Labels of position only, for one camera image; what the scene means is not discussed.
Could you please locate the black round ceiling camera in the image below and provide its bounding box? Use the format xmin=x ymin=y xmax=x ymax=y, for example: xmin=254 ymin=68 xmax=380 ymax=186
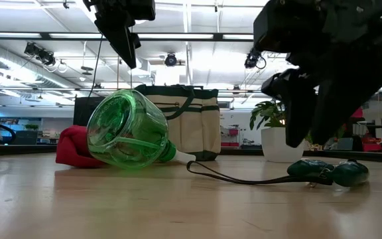
xmin=164 ymin=52 xmax=178 ymax=67

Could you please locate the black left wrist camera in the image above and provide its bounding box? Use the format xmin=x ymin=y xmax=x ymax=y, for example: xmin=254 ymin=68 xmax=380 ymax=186
xmin=131 ymin=0 xmax=157 ymax=21

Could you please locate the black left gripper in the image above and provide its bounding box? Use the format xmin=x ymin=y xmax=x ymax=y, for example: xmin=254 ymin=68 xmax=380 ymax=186
xmin=83 ymin=0 xmax=142 ymax=70

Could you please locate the white square plant pot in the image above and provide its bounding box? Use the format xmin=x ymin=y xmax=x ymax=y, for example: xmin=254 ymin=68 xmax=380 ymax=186
xmin=260 ymin=127 xmax=306 ymax=163

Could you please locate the black aluminium table frame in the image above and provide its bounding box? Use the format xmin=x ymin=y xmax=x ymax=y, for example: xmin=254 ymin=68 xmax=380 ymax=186
xmin=0 ymin=143 xmax=382 ymax=165

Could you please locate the black monitor screen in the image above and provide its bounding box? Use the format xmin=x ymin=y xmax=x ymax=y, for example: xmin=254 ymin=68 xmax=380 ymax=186
xmin=73 ymin=96 xmax=106 ymax=126

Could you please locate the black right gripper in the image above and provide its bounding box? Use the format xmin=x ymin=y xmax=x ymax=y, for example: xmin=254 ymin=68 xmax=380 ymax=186
xmin=253 ymin=0 xmax=382 ymax=149

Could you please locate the single red bin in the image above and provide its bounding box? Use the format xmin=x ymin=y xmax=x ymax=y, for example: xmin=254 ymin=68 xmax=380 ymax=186
xmin=361 ymin=137 xmax=382 ymax=153

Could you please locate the beige gardening bag green trim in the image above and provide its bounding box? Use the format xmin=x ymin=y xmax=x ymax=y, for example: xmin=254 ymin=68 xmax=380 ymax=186
xmin=134 ymin=84 xmax=222 ymax=162

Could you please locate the thin black hanging cable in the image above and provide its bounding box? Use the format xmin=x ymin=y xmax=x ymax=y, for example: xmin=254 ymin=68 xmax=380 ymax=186
xmin=88 ymin=33 xmax=103 ymax=98

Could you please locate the black ceiling device with cable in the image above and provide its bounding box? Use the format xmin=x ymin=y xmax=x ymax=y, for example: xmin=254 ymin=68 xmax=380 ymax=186
xmin=243 ymin=48 xmax=267 ymax=70

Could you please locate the small rack with red bins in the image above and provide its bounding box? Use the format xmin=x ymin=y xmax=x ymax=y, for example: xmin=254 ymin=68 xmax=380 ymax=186
xmin=220 ymin=127 xmax=240 ymax=147

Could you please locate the black ceiling camera cluster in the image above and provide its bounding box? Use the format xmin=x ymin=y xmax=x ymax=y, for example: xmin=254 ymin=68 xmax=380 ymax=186
xmin=24 ymin=42 xmax=56 ymax=66

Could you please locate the green transparent spray bottle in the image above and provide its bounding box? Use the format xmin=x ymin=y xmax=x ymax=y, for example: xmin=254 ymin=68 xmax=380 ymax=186
xmin=86 ymin=88 xmax=197 ymax=171

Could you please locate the red cloth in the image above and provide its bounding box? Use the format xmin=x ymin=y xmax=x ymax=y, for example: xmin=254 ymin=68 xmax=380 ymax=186
xmin=55 ymin=125 xmax=107 ymax=169

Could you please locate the dark green tool black strap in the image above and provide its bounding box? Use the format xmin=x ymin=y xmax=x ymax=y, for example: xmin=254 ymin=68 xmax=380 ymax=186
xmin=186 ymin=158 xmax=370 ymax=188

